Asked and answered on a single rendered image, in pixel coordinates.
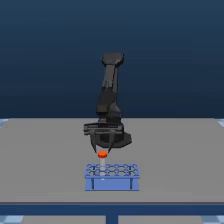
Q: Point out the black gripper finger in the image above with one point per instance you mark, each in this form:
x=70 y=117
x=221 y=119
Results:
x=113 y=142
x=93 y=142

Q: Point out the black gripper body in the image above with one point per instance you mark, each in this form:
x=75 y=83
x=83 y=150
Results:
x=103 y=127

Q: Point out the orange-capped clear centrifuge tube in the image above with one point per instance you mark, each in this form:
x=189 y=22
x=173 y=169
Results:
x=102 y=160

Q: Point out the dark six-joint robot arm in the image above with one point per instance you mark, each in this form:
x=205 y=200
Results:
x=110 y=96

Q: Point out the blue tube rack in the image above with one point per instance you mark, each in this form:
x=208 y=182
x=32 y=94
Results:
x=112 y=176

